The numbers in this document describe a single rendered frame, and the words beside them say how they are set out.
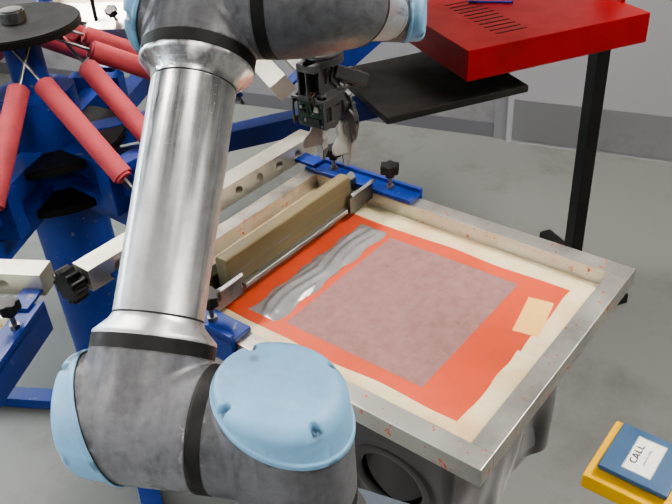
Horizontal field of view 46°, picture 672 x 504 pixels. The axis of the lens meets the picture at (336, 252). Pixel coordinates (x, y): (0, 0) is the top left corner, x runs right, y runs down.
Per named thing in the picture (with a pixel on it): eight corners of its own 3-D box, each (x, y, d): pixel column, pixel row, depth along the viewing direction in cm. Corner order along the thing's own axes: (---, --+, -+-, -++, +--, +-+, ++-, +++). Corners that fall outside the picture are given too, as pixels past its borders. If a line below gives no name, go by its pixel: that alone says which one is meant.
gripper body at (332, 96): (292, 126, 137) (285, 59, 130) (321, 107, 142) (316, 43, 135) (328, 135, 133) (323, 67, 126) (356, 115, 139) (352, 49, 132)
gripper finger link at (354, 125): (336, 142, 141) (326, 96, 137) (342, 138, 142) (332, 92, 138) (358, 143, 138) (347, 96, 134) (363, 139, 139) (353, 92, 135)
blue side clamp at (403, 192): (422, 214, 177) (422, 187, 173) (410, 224, 174) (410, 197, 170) (319, 179, 193) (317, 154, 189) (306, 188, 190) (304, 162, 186)
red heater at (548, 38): (555, 6, 271) (558, -30, 265) (645, 47, 236) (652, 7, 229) (395, 38, 255) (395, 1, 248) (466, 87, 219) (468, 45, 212)
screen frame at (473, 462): (633, 284, 150) (636, 268, 147) (479, 488, 113) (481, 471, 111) (315, 177, 192) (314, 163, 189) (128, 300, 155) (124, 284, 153)
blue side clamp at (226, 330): (254, 352, 142) (250, 322, 138) (235, 367, 139) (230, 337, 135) (146, 295, 158) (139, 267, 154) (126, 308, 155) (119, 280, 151)
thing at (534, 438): (553, 441, 174) (575, 288, 150) (446, 593, 146) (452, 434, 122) (540, 435, 176) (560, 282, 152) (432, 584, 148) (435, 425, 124)
